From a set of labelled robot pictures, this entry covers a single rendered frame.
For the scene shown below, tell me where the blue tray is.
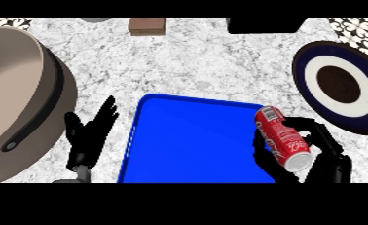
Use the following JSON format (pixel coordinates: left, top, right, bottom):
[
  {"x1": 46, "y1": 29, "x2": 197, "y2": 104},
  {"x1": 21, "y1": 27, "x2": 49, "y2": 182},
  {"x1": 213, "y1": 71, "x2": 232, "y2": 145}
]
[{"x1": 117, "y1": 93, "x2": 280, "y2": 184}]

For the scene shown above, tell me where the brown wooden block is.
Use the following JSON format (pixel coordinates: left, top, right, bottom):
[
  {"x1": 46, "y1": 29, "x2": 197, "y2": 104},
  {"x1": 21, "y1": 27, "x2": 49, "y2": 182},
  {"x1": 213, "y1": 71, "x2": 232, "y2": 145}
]
[{"x1": 129, "y1": 18, "x2": 169, "y2": 37}]

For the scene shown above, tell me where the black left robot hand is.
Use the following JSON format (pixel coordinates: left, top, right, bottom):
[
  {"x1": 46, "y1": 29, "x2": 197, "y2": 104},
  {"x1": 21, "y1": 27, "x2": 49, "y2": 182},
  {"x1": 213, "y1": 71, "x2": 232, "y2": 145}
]
[{"x1": 64, "y1": 94, "x2": 122, "y2": 172}]

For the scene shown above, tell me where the red soda can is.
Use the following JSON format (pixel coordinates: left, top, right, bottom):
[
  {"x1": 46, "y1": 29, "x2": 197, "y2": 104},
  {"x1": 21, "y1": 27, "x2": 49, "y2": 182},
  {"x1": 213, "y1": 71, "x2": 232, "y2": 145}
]
[{"x1": 253, "y1": 105, "x2": 314, "y2": 173}]

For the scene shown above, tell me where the grey round object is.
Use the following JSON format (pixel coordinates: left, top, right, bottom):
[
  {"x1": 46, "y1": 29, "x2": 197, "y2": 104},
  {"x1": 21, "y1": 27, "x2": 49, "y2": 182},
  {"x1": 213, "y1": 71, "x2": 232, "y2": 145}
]
[{"x1": 79, "y1": 18, "x2": 113, "y2": 24}]

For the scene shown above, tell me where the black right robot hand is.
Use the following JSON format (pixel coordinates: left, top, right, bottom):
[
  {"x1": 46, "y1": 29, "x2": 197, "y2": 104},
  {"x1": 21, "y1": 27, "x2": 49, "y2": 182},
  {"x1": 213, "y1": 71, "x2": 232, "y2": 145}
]
[{"x1": 252, "y1": 116, "x2": 354, "y2": 184}]

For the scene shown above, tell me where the navy and white plate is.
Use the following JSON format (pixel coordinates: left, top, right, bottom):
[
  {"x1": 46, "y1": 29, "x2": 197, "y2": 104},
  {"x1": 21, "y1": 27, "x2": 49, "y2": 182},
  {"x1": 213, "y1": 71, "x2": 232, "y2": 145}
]
[{"x1": 290, "y1": 40, "x2": 368, "y2": 135}]

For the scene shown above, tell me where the large beige pan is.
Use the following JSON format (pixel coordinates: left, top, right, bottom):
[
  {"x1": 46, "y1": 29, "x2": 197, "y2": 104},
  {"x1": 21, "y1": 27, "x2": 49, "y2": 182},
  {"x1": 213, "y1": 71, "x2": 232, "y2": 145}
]
[{"x1": 0, "y1": 25, "x2": 79, "y2": 183}]

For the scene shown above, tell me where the black box-shaped appliance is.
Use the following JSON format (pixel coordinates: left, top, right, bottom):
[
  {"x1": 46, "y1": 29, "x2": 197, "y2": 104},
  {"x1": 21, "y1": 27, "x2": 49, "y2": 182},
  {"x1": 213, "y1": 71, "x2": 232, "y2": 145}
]
[{"x1": 227, "y1": 18, "x2": 308, "y2": 35}]

